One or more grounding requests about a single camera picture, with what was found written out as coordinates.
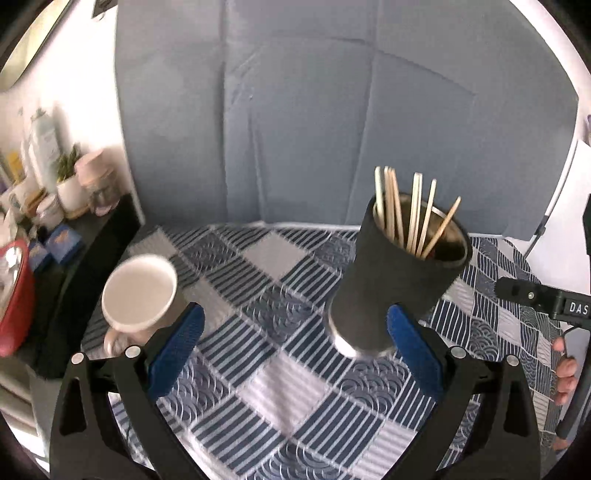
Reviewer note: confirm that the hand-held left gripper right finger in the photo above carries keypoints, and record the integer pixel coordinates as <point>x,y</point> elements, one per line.
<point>415,350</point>

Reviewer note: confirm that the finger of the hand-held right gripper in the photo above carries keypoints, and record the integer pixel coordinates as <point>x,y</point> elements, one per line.
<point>521,291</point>

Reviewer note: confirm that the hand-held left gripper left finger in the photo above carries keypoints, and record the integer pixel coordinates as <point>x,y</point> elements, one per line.
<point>178,350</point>

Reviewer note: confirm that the black steel-lined tumbler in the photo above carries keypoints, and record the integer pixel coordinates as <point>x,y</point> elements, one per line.
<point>383,277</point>

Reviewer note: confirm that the bunch of wooden chopsticks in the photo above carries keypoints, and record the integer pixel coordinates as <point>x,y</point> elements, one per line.
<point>417,207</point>

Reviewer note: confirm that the person's right hand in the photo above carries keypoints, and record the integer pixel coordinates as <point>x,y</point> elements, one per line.
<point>565,374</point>

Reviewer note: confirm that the white cup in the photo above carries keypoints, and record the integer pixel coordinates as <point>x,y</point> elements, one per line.
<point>138,295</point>

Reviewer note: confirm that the white folded board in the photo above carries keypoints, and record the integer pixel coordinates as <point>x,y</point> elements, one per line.
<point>565,184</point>

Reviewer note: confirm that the blue grey checkered blanket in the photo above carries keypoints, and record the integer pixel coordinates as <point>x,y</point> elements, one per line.
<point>286,401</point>

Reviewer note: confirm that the black dresser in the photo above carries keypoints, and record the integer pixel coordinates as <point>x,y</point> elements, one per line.
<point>97,240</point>

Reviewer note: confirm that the blue box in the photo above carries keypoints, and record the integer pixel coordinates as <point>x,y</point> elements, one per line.
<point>64,243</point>
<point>39,256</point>

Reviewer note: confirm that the red container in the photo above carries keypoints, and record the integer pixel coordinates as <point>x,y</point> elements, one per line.
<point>18,314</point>

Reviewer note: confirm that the small potted plant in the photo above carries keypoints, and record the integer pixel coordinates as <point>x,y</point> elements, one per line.
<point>71,194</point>

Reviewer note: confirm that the white jar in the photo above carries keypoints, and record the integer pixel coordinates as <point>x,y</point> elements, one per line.
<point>48,208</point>

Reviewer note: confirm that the pink lidded jar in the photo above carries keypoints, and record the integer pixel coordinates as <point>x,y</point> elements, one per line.
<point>94,168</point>

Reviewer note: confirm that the white mug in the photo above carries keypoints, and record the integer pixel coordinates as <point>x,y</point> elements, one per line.
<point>17,197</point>

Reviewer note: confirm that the yellow bottle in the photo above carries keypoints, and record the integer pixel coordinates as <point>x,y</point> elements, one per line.
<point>14,167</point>

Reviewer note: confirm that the large pale bottle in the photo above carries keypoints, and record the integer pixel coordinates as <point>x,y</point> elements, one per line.
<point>42,143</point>

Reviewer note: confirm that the oval wall mirror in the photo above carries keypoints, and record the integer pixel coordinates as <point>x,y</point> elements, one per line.
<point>27,44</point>

